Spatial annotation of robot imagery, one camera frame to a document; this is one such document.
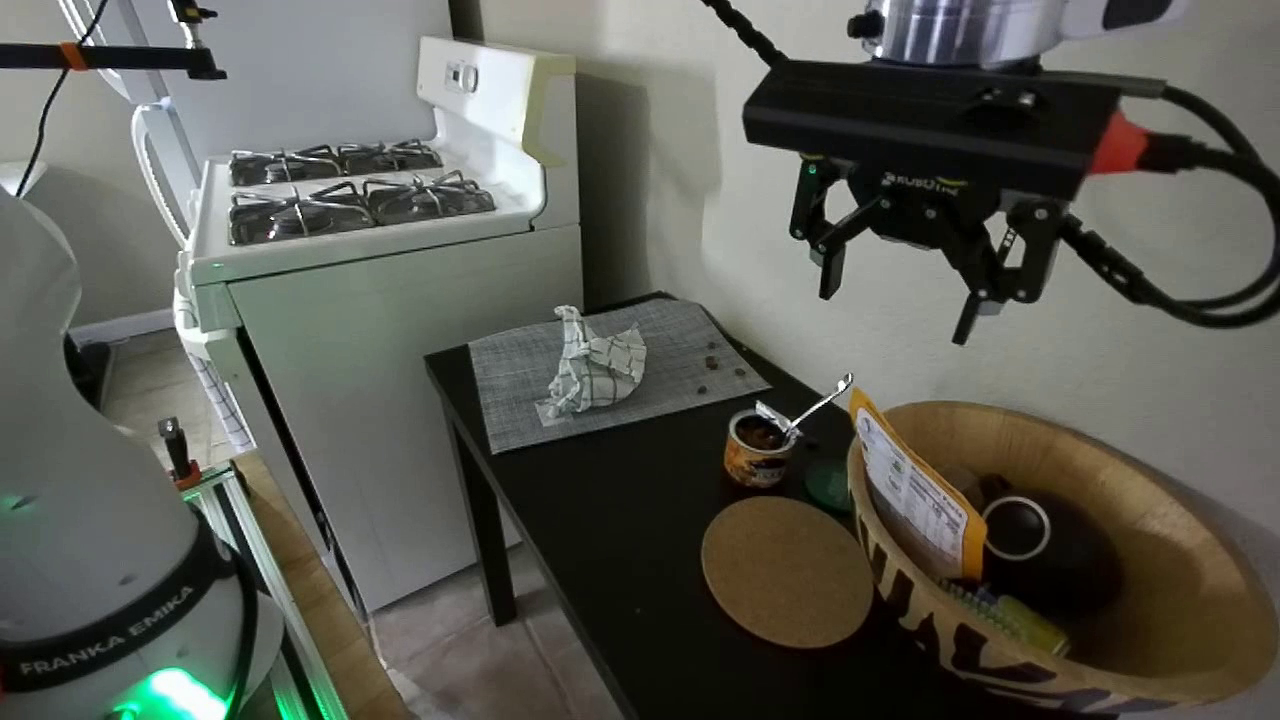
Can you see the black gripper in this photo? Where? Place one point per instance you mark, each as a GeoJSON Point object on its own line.
{"type": "Point", "coordinates": [933, 205]}

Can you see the orange and white bag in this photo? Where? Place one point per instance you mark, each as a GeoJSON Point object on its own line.
{"type": "Point", "coordinates": [913, 503]}

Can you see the metal spoon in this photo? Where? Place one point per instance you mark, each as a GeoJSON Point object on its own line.
{"type": "Point", "coordinates": [812, 404]}

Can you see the dark cup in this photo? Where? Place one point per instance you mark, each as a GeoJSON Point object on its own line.
{"type": "Point", "coordinates": [1066, 561]}

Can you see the crumpled patterned cloth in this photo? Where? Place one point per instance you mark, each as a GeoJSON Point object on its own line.
{"type": "Point", "coordinates": [593, 367]}

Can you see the round cork coaster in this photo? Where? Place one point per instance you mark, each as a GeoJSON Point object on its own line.
{"type": "Point", "coordinates": [786, 575]}

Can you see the green packet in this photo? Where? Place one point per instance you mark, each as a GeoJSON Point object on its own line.
{"type": "Point", "coordinates": [1021, 621]}

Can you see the black side table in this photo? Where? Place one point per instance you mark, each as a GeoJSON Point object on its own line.
{"type": "Point", "coordinates": [614, 521]}

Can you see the wooden zebra pattern bowl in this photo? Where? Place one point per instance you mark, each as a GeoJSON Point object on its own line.
{"type": "Point", "coordinates": [1175, 585]}

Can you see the white gas stove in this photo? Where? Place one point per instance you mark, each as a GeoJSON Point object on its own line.
{"type": "Point", "coordinates": [401, 344]}

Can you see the black clamp knob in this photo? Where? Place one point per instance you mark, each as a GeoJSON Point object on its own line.
{"type": "Point", "coordinates": [176, 454]}

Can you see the black camera boom stand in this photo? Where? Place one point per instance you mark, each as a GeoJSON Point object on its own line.
{"type": "Point", "coordinates": [122, 56]}

